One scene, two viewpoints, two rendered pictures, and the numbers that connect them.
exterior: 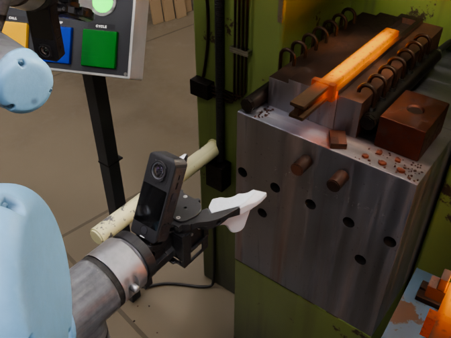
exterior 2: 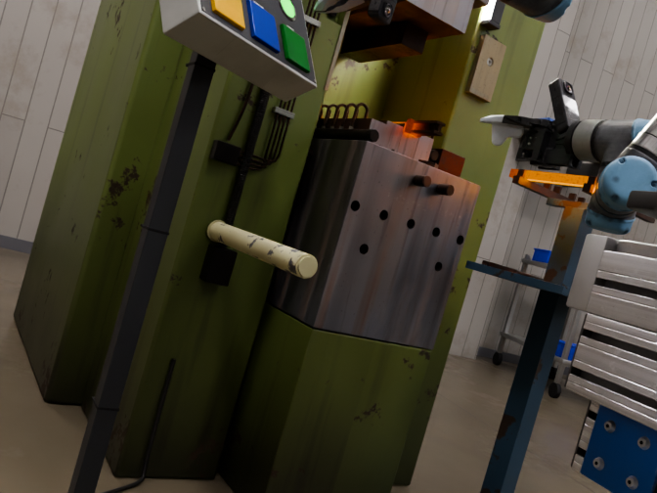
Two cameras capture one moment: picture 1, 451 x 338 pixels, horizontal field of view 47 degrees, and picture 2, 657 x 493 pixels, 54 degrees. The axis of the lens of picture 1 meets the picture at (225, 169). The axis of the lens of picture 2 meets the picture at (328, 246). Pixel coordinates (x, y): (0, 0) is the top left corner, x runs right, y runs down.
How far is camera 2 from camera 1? 1.62 m
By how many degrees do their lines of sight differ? 74
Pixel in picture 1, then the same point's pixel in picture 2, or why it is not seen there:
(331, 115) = (413, 150)
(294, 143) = (410, 166)
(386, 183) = (465, 189)
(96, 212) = not seen: outside the picture
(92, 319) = not seen: hidden behind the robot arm
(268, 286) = (346, 347)
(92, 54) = (294, 51)
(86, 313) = not seen: hidden behind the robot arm
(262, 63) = (298, 127)
